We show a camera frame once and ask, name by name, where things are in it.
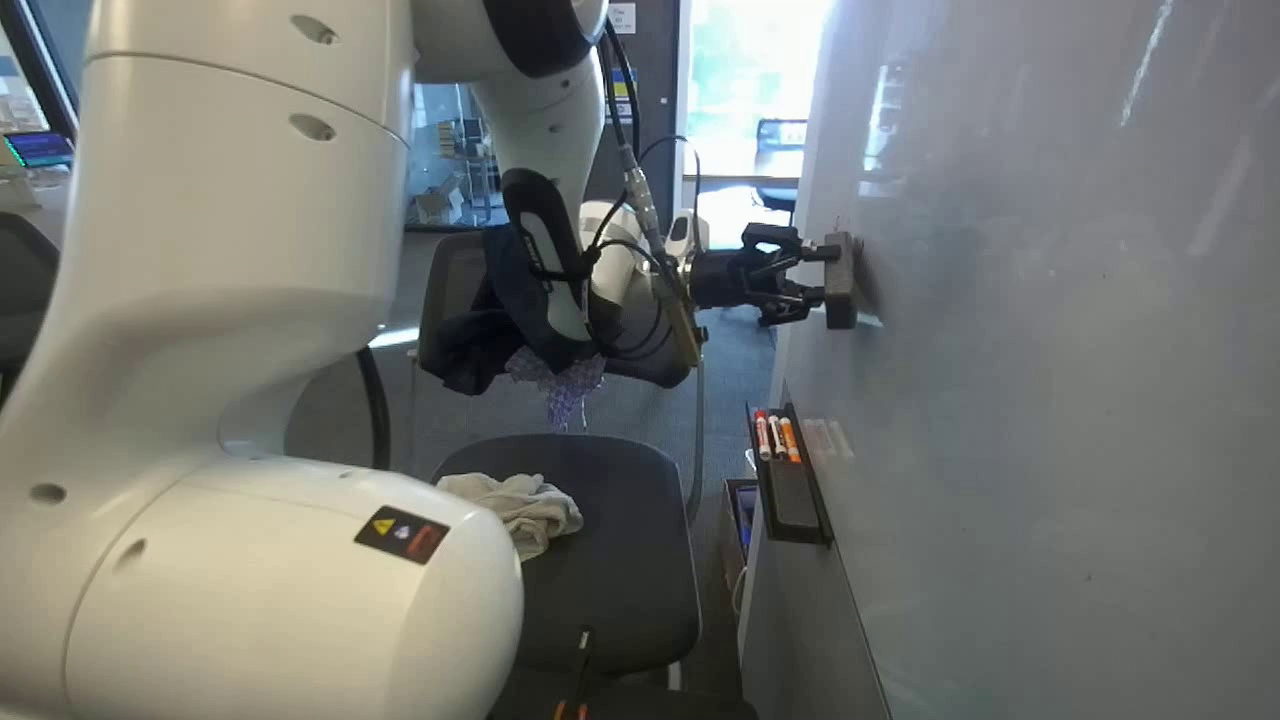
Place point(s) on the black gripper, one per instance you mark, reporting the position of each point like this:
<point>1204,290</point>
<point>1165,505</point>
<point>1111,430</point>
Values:
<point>724,276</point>

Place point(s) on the grey felt whiteboard duster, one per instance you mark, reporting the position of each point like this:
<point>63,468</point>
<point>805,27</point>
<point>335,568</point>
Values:
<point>840,287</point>

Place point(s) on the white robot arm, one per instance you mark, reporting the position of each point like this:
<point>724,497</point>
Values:
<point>224,201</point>

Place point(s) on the large white board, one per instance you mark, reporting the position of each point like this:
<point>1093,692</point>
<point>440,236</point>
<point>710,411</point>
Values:
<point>1067,335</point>

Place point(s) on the black marker tray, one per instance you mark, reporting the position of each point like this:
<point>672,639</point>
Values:
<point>799,505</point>

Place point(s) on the patterned white purple fabric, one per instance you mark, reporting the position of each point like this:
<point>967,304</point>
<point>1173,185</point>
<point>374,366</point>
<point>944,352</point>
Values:
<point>574,392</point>

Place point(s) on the black jacket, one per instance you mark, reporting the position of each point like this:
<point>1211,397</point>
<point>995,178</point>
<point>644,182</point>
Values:
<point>465,345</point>

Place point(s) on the dark grey office chair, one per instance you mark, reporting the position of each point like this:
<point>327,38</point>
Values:
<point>614,563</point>

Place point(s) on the crumpled cream cloth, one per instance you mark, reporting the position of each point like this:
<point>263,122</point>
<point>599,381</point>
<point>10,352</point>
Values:
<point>524,505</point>

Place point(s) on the blue lit monitor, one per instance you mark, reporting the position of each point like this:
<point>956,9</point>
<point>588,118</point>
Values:
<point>40,150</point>

